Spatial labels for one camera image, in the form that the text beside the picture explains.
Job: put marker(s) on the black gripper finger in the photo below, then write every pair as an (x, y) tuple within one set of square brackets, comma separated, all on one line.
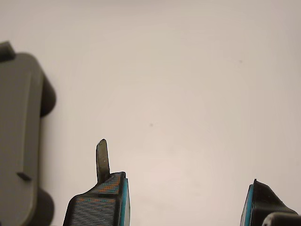
[(265, 204), (98, 207)]

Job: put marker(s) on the gray 3D-printed box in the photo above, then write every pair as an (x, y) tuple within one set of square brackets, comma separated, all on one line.
[(16, 117)]

